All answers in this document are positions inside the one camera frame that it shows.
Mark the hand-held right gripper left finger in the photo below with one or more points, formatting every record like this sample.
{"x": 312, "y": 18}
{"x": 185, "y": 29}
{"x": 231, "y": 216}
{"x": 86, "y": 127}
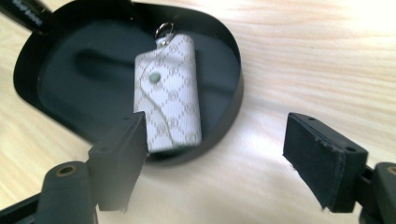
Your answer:
{"x": 120, "y": 161}

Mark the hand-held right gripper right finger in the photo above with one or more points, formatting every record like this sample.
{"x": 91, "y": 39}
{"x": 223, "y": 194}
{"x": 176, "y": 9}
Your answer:
{"x": 323, "y": 161}

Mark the grey patterned key pouch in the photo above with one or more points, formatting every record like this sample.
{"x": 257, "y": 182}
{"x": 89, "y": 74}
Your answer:
{"x": 171, "y": 93}

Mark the black key stand with tray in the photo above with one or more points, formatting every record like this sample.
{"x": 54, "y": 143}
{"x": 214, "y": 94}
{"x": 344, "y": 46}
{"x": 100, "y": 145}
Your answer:
{"x": 87, "y": 77}

